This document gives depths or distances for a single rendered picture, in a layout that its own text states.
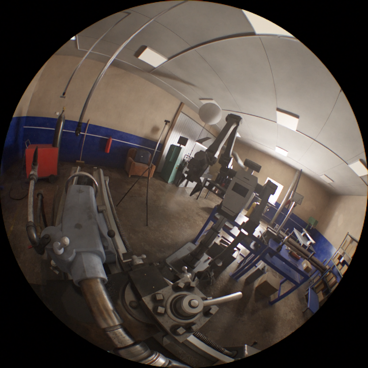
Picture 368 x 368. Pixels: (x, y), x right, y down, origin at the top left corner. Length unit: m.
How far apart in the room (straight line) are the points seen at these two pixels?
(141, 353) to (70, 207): 0.50
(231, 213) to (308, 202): 6.71
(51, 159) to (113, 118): 2.34
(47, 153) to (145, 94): 3.50
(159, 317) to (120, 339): 0.12
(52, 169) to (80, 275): 2.86
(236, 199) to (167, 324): 0.97
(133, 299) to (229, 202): 0.97
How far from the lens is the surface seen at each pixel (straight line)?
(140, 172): 4.01
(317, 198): 7.73
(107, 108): 4.18
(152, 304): 0.36
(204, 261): 1.75
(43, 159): 3.04
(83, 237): 0.41
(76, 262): 0.39
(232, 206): 1.05
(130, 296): 0.54
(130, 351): 0.36
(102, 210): 0.67
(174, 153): 4.34
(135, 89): 4.45
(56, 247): 0.37
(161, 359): 0.38
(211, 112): 3.69
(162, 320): 0.36
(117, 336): 0.36
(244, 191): 1.02
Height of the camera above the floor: 1.48
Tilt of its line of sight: 16 degrees down
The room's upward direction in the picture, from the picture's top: 24 degrees clockwise
